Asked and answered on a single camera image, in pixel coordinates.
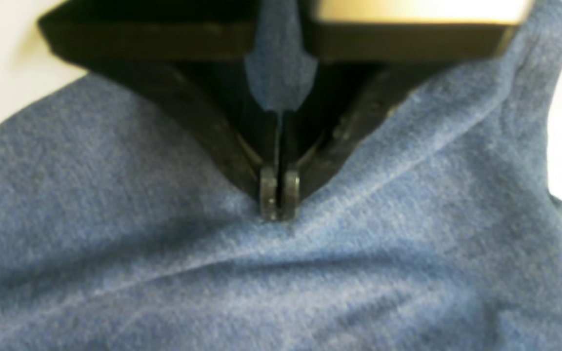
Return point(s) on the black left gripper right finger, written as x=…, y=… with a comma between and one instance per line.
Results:
x=371, y=55

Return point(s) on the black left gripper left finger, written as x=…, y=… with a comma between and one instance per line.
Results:
x=187, y=58

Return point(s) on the blue grey t-shirt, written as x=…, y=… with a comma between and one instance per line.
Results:
x=117, y=233

